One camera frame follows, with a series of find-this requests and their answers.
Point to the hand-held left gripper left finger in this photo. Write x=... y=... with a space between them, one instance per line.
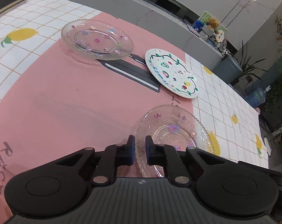
x=131 y=150

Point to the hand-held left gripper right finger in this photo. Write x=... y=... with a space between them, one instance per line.
x=149 y=150

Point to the clear glass plate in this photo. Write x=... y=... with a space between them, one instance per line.
x=96 y=39
x=173 y=130

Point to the white round stool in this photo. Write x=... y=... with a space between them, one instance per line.
x=268 y=144

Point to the white painted plate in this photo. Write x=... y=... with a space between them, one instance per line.
x=171 y=74

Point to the blue water bottle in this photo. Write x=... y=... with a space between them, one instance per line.
x=255 y=96

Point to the bushy green plant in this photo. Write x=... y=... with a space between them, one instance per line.
x=280 y=84

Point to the checked lemon tablecloth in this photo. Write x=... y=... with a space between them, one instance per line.
x=61 y=86

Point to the grey trash bin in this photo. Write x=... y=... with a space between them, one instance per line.
x=227 y=68

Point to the tall potted plant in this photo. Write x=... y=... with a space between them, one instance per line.
x=244 y=58

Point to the white pot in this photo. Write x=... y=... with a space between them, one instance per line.
x=206 y=33

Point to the round paper fan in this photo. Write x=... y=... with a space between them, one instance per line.
x=220 y=36

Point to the brown teddy bear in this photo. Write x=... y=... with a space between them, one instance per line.
x=212 y=24

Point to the grey marble television bench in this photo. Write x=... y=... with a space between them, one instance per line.
x=122 y=7

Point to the hanging vine plant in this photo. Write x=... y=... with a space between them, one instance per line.
x=280 y=32

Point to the colourful painting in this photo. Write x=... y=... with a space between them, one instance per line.
x=202 y=16

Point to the black notebook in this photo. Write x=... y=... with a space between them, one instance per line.
x=3 y=3

